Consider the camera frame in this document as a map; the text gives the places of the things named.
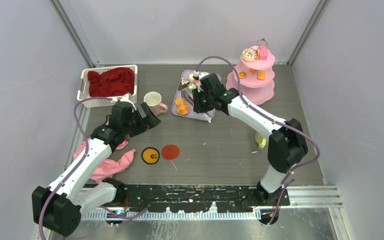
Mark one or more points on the green round cake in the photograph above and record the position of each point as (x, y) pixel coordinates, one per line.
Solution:
(191, 87)

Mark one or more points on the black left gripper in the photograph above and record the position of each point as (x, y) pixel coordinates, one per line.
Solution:
(145, 124)

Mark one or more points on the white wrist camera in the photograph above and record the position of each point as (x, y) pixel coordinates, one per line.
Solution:
(197, 76)
(129, 98)

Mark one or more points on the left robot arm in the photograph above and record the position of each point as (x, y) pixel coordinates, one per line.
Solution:
(60, 206)

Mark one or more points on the pink square cake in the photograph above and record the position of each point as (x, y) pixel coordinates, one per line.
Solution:
(263, 53)

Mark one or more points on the dark red towel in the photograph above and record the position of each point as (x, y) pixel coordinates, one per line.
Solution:
(111, 83)

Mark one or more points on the white plastic basket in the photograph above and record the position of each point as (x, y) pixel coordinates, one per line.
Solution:
(92, 102)

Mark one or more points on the red tomato coaster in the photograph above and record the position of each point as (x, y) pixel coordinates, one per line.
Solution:
(170, 152)

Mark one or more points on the pink mug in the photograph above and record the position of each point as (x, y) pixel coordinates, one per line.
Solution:
(154, 101)

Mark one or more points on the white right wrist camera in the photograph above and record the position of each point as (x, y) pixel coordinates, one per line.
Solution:
(197, 76)

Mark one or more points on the yellow-green mug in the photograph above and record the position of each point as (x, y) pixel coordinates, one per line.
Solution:
(260, 140)

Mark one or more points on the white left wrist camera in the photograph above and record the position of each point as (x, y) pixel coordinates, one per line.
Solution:
(129, 98)

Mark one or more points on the pink three-tier cake stand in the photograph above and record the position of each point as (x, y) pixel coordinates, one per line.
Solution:
(257, 91)

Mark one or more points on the orange fish-shaped pastry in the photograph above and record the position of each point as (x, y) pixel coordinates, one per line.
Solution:
(252, 71)

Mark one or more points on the cream cylinder cake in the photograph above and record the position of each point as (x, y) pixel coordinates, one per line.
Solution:
(192, 77)

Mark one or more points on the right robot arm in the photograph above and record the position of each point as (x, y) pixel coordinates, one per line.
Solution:
(286, 144)

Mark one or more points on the orange round bun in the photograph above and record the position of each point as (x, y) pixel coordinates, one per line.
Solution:
(182, 109)

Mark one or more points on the sprinkled donut cake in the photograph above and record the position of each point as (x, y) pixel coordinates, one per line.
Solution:
(250, 54)

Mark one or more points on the pink cloth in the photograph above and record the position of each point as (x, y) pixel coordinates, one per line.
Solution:
(109, 167)

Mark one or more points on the chocolate cake slice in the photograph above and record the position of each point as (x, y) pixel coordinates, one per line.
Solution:
(184, 82)

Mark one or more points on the orange square biscuit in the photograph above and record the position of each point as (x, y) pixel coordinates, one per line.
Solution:
(261, 75)

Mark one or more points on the black yellow face coaster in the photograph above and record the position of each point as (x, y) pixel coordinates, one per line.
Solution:
(150, 155)

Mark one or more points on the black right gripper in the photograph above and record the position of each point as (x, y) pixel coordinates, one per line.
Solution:
(198, 107)

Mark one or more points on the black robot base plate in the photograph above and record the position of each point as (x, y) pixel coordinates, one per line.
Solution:
(195, 198)

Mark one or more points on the round orange lattice cookie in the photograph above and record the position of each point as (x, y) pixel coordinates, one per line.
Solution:
(242, 74)

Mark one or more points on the lavender serving tray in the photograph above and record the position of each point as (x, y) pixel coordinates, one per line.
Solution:
(186, 74)

